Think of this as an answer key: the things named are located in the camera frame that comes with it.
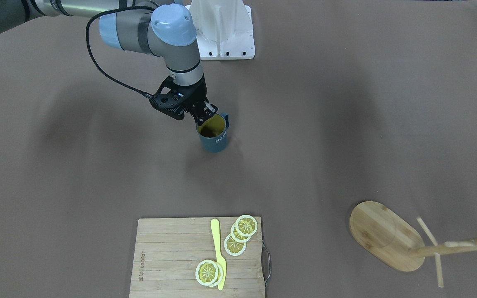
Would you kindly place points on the lemon slice lower of trio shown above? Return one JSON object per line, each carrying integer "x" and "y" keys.
{"x": 232, "y": 247}

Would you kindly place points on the lemon slice under knife slice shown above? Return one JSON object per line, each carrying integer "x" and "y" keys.
{"x": 219, "y": 277}

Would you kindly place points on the yellow plastic knife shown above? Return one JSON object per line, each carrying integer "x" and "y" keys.
{"x": 215, "y": 230}

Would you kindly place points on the blue mug yellow inside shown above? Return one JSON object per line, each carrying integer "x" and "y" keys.
{"x": 213, "y": 133}

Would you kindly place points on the lemon slice middle overlapped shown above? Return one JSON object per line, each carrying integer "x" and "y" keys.
{"x": 238, "y": 237}

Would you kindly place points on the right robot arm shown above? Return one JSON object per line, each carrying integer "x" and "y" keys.
{"x": 162, "y": 28}

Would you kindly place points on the lemon slice top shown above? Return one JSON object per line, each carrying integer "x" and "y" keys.
{"x": 246, "y": 225}

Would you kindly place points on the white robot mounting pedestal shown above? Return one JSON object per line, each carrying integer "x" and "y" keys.
{"x": 224, "y": 29}

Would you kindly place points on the bamboo cutting board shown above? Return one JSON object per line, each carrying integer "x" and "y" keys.
{"x": 168, "y": 250}

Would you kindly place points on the lemon slice on knife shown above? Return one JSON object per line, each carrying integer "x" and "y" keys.
{"x": 206, "y": 272}

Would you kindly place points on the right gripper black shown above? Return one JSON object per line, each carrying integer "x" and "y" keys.
{"x": 196, "y": 96}

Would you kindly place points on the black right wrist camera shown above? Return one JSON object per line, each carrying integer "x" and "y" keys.
{"x": 169, "y": 98}

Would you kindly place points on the wooden cup storage rack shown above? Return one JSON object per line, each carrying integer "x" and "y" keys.
{"x": 392, "y": 240}

